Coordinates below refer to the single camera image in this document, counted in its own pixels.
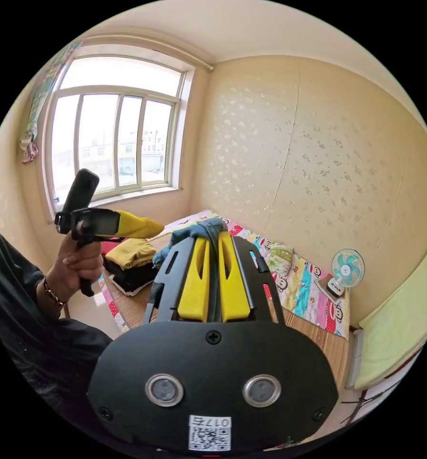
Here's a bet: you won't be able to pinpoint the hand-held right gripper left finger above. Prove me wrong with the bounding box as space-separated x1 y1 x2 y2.
177 237 211 322

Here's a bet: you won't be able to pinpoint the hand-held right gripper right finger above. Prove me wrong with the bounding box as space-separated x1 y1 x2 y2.
217 232 252 323

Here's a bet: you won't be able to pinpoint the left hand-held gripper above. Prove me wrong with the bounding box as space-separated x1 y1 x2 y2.
54 208 165 297

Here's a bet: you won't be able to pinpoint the blue pants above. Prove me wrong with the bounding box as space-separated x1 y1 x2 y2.
152 218 229 322

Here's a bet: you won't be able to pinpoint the person's left forearm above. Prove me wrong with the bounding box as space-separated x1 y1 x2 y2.
36 276 69 320

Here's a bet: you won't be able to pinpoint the person's left hand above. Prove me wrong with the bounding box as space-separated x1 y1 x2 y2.
45 229 105 306

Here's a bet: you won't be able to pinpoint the pile of clothes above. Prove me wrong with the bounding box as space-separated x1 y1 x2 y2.
101 236 161 297

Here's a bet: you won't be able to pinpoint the floral green pillow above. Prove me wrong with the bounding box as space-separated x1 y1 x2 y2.
265 242 295 279

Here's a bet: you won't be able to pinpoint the bed with woven mat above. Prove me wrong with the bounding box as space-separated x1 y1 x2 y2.
98 209 352 390

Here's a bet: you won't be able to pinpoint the window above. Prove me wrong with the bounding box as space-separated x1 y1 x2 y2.
41 54 197 218

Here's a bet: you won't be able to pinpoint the small teal table fan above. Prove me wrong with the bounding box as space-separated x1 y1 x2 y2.
315 248 366 306

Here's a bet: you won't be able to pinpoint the patterned curtain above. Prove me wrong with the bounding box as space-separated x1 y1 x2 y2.
19 39 84 165

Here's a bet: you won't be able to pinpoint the person's body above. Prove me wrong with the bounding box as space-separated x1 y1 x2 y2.
0 206 115 444

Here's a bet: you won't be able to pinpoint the light green cushion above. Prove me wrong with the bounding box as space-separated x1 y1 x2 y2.
353 242 427 392

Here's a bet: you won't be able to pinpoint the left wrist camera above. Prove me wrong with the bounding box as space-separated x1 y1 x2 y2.
61 167 101 213

